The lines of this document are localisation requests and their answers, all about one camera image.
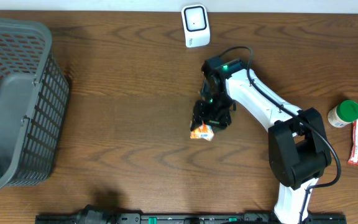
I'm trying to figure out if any orange small box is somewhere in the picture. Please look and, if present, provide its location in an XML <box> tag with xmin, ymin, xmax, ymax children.
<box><xmin>190</xmin><ymin>123</ymin><xmax>214</xmax><ymax>141</ymax></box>

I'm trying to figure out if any green lid jar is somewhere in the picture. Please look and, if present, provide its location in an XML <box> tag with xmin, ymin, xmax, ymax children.
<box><xmin>328</xmin><ymin>100</ymin><xmax>358</xmax><ymax>128</ymax></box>

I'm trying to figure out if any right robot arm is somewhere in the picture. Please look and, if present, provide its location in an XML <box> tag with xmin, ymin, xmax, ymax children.
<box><xmin>190</xmin><ymin>56</ymin><xmax>332</xmax><ymax>223</ymax></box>

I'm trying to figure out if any white barcode scanner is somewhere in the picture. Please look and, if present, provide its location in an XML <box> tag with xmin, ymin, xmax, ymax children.
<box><xmin>181</xmin><ymin>4</ymin><xmax>211</xmax><ymax>48</ymax></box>

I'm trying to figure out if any grey plastic basket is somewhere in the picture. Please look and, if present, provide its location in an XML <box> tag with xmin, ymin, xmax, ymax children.
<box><xmin>0</xmin><ymin>18</ymin><xmax>70</xmax><ymax>189</ymax></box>

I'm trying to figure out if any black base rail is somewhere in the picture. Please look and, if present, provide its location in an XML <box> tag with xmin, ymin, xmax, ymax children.
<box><xmin>35</xmin><ymin>203</ymin><xmax>347</xmax><ymax>224</ymax></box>

